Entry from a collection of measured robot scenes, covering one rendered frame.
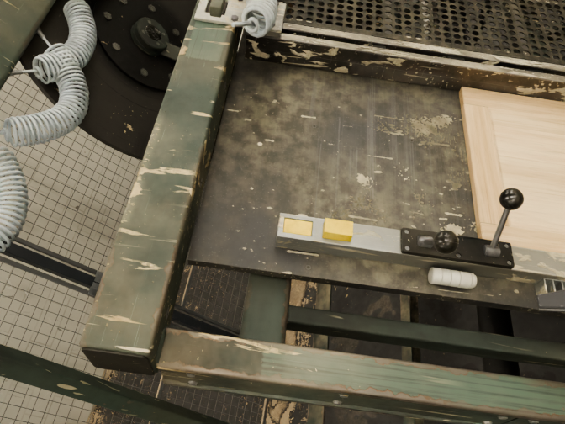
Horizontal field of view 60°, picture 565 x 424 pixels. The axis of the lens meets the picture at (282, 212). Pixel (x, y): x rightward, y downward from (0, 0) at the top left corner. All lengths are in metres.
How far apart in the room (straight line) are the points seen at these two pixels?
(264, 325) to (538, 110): 0.81
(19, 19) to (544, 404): 1.29
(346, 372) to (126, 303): 0.34
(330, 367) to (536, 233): 0.50
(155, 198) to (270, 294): 0.26
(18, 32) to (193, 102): 0.50
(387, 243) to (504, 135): 0.43
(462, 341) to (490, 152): 0.41
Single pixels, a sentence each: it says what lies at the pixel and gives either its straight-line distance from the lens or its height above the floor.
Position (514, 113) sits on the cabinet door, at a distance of 1.26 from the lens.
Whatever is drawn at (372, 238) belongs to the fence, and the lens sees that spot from 0.89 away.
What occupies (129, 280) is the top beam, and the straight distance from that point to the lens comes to 0.76.
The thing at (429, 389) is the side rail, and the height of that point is 1.45.
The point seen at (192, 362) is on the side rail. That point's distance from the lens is 0.76.
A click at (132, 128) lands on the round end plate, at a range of 1.40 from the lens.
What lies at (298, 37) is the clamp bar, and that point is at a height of 1.68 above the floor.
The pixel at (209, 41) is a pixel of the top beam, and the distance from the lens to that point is 1.10.
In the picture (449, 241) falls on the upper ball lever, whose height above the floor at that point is 1.52.
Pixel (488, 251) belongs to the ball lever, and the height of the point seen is 1.37.
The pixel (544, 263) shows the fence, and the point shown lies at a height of 1.27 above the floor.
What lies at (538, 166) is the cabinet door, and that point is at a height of 1.22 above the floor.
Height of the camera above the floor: 2.12
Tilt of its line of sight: 33 degrees down
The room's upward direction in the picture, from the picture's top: 58 degrees counter-clockwise
